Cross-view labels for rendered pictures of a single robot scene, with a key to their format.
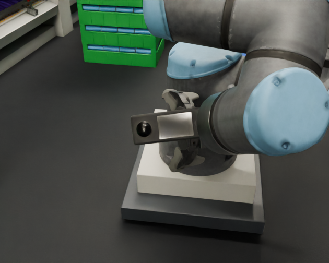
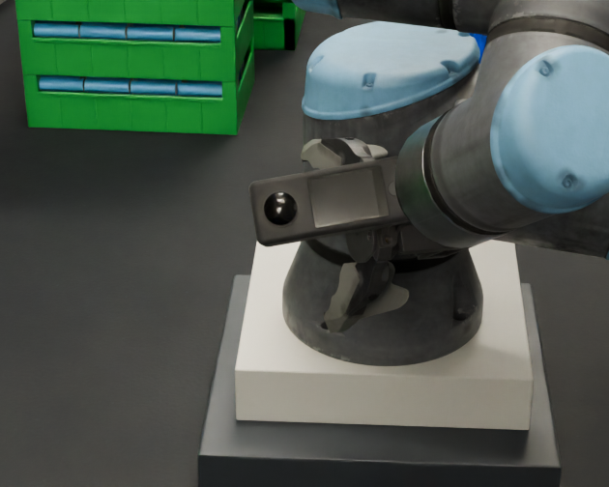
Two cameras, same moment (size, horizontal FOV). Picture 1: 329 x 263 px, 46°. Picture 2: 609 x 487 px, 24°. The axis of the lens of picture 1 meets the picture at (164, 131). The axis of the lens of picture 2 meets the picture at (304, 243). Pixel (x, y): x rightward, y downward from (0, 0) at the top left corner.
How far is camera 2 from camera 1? 0.42 m
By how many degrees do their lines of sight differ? 8
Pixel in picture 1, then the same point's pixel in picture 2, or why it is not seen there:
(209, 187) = (419, 392)
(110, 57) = (106, 111)
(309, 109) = (607, 117)
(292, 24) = not seen: outside the picture
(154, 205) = (282, 446)
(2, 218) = not seen: outside the picture
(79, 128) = (44, 295)
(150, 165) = (265, 348)
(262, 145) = (529, 186)
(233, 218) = (483, 464)
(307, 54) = (596, 23)
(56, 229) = not seen: outside the picture
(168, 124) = (333, 196)
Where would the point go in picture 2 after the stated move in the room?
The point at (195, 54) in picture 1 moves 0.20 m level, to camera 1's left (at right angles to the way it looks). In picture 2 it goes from (371, 60) to (131, 68)
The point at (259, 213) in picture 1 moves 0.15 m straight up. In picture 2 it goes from (546, 448) to (562, 303)
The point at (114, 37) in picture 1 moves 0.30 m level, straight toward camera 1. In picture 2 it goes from (118, 52) to (142, 142)
